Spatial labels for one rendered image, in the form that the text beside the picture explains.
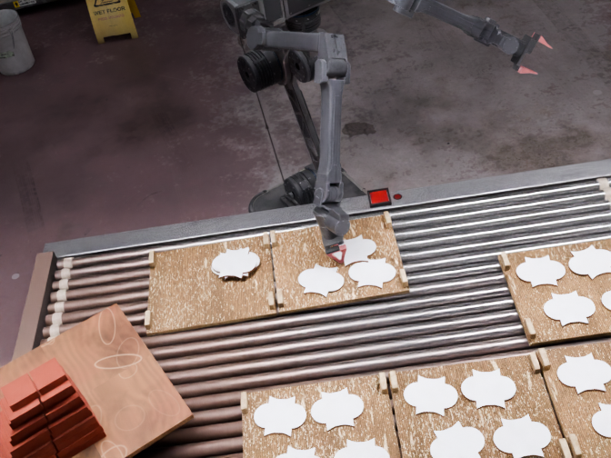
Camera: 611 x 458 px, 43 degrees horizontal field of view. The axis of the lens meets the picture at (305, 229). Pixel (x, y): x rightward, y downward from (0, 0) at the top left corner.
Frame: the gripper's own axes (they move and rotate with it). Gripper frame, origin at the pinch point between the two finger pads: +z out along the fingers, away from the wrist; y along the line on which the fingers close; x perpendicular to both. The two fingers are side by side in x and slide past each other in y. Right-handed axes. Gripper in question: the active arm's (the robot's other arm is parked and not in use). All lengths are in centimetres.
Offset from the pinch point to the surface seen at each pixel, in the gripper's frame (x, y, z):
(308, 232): 8.5, 13.2, -1.2
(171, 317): 55, -14, -8
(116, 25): 126, 346, 40
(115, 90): 130, 281, 56
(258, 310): 28.2, -17.1, -2.9
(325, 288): 6.5, -13.9, 0.0
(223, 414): 42, -51, -1
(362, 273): -5.6, -10.2, 1.9
